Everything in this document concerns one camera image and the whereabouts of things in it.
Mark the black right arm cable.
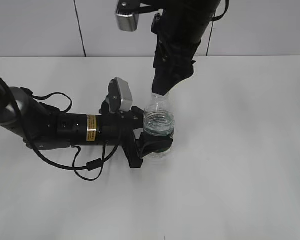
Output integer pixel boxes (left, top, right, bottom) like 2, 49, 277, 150
211, 0, 231, 23

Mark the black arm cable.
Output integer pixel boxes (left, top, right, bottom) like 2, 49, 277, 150
0, 78, 123, 181
211, 0, 231, 23

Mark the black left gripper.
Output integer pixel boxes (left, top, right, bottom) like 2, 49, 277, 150
97, 101, 173, 169

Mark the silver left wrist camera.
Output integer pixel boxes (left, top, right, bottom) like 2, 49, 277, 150
106, 77, 133, 114

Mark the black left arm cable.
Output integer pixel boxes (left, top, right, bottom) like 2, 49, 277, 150
0, 78, 123, 181

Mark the clear green-label water bottle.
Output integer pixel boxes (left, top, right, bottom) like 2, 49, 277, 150
142, 91, 176, 159

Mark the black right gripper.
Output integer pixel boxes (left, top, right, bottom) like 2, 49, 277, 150
151, 13, 200, 96

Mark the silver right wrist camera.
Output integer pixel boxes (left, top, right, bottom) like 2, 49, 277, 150
115, 0, 141, 32

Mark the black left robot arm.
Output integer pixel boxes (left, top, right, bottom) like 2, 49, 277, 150
0, 77, 173, 169

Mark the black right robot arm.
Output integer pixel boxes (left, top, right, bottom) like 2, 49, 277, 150
142, 0, 220, 96

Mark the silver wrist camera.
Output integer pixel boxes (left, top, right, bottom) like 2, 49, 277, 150
106, 77, 133, 114
115, 0, 141, 32

